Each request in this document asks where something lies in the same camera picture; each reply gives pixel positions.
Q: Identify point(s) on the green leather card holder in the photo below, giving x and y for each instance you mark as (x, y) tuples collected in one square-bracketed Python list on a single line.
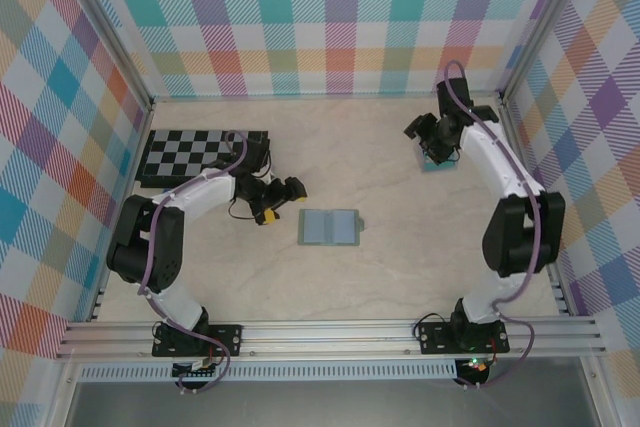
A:
[(330, 227)]

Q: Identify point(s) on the black grey chessboard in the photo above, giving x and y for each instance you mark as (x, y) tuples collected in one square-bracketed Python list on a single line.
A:
[(175, 152)]

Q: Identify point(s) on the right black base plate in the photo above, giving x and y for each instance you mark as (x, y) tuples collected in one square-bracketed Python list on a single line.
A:
[(435, 339)]

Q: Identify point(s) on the right black wrist camera box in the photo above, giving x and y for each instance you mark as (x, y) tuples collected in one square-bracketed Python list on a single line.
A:
[(419, 126)]

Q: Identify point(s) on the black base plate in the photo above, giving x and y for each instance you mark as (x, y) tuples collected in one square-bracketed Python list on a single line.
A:
[(435, 339), (225, 339)]

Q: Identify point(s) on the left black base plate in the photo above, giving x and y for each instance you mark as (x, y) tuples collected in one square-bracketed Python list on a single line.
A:
[(225, 339)]

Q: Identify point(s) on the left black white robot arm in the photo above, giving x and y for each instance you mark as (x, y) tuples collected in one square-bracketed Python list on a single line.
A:
[(200, 192)]

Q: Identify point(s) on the left black wrist camera box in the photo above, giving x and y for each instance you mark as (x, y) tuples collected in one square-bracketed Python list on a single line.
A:
[(296, 187)]

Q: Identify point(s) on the right small circuit board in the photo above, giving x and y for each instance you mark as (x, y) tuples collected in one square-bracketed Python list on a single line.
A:
[(477, 366)]

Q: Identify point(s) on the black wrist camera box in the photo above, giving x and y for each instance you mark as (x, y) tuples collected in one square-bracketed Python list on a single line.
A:
[(419, 126), (296, 187)]

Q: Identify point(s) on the left small circuit board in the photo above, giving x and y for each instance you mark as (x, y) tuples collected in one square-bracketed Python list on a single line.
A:
[(197, 372)]

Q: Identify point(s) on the left aluminium frame post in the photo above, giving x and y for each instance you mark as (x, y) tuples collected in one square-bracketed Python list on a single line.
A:
[(107, 29)]

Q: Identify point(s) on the teal box with contents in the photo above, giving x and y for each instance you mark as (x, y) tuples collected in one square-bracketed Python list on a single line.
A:
[(431, 167)]

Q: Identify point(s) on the right aluminium frame post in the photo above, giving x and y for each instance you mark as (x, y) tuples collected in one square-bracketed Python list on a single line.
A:
[(547, 22)]

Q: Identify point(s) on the aluminium frame post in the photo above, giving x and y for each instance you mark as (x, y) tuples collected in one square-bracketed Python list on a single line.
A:
[(107, 29), (547, 22)]

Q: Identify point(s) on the grey metal panel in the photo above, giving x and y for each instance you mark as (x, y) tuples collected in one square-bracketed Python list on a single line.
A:
[(325, 404)]

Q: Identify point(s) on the right aluminium side rail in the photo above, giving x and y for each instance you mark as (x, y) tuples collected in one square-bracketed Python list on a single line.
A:
[(561, 292)]

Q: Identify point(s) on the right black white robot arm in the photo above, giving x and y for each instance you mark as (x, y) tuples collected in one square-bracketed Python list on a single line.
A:
[(495, 162)]

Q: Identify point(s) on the long aluminium mounting rail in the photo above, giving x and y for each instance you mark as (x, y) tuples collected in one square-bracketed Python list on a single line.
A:
[(325, 339)]

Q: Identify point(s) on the rear aluminium frame rail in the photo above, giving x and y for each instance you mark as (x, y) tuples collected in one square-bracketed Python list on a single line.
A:
[(325, 95)]

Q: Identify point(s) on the small circuit board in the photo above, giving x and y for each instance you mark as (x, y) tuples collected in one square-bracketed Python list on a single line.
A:
[(477, 366), (197, 372)]

